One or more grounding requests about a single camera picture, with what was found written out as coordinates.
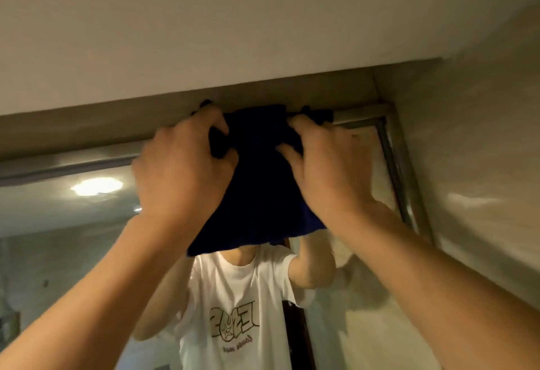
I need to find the person's right hand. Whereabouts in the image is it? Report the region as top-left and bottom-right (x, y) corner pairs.
(276, 114), (379, 231)

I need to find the person's left forearm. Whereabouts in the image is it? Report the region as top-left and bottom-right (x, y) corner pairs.
(0, 213), (199, 370)

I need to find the blue microfibre cloth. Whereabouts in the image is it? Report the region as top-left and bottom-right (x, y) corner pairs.
(187, 99), (335, 257)

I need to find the silver framed wall mirror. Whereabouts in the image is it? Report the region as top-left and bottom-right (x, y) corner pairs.
(0, 102), (442, 370)

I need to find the person's left hand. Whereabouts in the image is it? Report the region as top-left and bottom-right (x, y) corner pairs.
(131, 104), (240, 236)

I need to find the person's right forearm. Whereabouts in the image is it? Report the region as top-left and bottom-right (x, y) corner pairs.
(335, 201), (540, 370)

